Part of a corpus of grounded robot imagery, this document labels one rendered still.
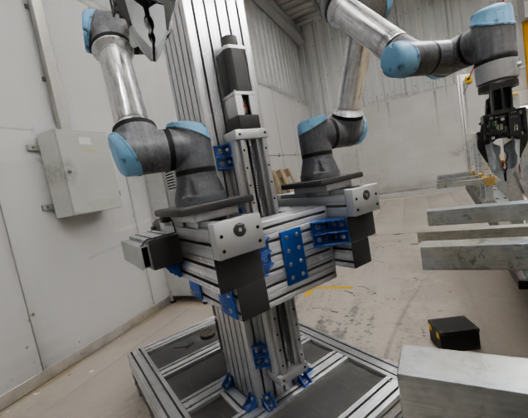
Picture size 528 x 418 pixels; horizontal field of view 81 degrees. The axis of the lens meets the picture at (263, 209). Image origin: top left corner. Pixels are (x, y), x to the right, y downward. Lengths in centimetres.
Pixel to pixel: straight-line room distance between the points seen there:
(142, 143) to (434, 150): 811
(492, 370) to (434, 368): 3
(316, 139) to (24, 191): 204
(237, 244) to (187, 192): 22
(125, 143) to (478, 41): 82
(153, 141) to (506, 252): 75
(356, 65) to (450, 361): 106
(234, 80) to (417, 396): 103
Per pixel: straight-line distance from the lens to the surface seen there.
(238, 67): 114
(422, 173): 864
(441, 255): 43
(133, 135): 87
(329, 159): 117
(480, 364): 22
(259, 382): 134
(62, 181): 253
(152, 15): 63
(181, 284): 322
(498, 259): 44
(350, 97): 121
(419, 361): 22
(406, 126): 864
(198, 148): 88
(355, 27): 96
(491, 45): 85
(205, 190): 86
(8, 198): 257
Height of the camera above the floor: 108
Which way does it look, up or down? 6 degrees down
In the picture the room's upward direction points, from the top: 10 degrees counter-clockwise
